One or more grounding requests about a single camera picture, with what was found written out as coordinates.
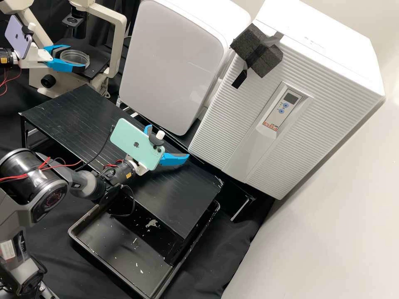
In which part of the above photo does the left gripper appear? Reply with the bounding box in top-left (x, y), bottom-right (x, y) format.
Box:
top-left (18, 44), bottom-right (87, 74)

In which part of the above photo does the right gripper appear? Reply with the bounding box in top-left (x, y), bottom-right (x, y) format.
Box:
top-left (134, 124), bottom-right (190, 176)

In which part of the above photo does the petri dish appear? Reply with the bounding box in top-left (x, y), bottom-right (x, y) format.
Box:
top-left (59, 48), bottom-right (91, 68)

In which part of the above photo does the cream microscope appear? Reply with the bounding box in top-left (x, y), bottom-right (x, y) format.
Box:
top-left (0, 0), bottom-right (128, 97)

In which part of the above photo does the black platform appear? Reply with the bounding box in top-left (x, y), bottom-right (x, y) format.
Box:
top-left (117, 99), bottom-right (251, 222)
top-left (18, 84), bottom-right (226, 265)

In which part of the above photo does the white box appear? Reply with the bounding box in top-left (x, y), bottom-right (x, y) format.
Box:
top-left (118, 0), bottom-right (252, 136)

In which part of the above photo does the black tray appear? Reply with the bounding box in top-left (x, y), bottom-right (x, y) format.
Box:
top-left (68, 193), bottom-right (221, 299)

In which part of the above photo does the incubator door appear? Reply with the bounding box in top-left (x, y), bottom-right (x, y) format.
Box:
top-left (188, 22), bottom-right (386, 201)

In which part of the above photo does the white incubator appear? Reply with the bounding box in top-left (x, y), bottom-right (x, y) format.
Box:
top-left (251, 0), bottom-right (386, 94)

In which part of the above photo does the right wrist camera phone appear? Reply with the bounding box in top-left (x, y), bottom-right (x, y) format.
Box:
top-left (111, 118), bottom-right (166, 171)

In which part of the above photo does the wrist camera phone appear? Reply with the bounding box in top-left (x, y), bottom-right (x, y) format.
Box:
top-left (111, 118), bottom-right (166, 171)
top-left (5, 15), bottom-right (37, 60)

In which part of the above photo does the left wrist camera phone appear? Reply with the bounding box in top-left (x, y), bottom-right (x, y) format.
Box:
top-left (5, 15), bottom-right (37, 60)

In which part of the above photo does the black cable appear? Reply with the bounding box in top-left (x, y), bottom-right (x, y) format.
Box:
top-left (81, 124), bottom-right (115, 166)

